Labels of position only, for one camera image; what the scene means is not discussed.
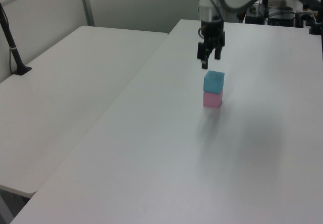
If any grey partition frame post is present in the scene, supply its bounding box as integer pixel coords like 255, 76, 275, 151
77, 0, 95, 27

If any small black box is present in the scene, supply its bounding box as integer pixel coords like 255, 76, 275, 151
244, 15, 264, 25

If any black metal bracket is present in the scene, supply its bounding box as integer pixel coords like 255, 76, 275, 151
296, 11, 316, 29

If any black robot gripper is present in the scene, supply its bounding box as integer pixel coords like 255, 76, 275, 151
196, 19, 227, 70

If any blue cube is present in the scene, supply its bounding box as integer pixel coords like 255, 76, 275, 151
203, 70, 226, 94

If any black electronics unit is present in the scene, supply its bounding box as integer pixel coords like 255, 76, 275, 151
267, 12, 296, 28

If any pink cube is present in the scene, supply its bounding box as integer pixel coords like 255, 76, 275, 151
202, 90, 224, 108

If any black table clamp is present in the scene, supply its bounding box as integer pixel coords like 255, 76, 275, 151
308, 7, 323, 36

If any black camera stand pole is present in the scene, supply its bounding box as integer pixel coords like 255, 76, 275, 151
0, 2, 32, 77

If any thin black stand cable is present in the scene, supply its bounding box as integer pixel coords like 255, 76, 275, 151
8, 47, 16, 75

